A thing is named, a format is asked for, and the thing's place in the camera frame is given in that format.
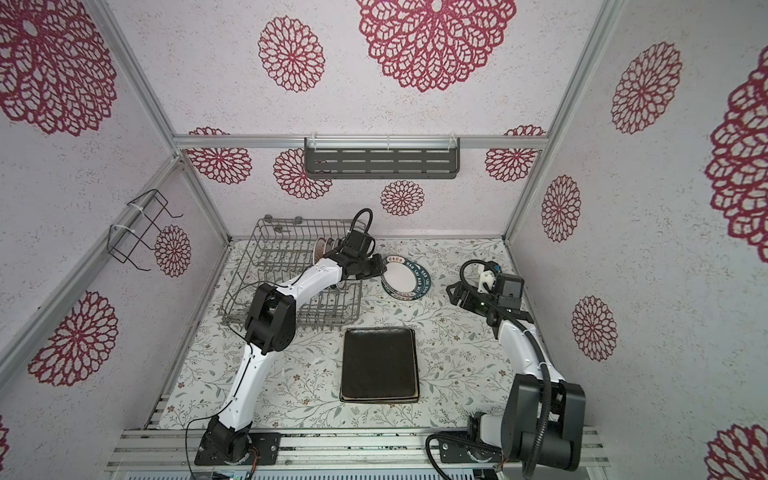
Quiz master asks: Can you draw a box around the grey slotted wall shelf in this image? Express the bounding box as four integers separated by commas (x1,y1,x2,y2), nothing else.
304,137,461,180

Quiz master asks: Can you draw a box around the aluminium mounting rail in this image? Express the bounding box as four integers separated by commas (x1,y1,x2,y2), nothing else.
106,426,611,472

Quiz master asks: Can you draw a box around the white square plate black rim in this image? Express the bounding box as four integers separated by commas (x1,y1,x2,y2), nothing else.
339,384,420,404

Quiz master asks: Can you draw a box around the black wire wall holder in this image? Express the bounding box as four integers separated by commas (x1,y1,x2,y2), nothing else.
106,188,183,272

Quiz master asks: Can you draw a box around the grey wire dish rack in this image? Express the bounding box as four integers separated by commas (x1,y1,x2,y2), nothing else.
218,215,363,330

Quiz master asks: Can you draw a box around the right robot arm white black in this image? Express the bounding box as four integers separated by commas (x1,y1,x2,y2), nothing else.
446,270,586,478

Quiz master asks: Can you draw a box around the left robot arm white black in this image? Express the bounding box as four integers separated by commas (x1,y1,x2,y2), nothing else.
200,229,386,462

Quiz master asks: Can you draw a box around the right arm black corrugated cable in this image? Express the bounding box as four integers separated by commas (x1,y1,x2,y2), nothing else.
424,259,553,480

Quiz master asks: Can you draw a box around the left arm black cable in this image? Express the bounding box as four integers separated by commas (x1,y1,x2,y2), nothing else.
349,207,375,236

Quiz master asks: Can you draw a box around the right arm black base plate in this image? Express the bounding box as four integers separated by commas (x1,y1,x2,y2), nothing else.
428,430,520,465

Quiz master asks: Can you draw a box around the floral patterned rectangular plate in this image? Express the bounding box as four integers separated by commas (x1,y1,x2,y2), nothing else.
339,392,420,404

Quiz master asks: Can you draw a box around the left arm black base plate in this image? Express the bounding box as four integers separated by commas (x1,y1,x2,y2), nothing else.
193,432,282,466

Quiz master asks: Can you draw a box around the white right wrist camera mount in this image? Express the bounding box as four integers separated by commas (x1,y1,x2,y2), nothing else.
477,261,502,294

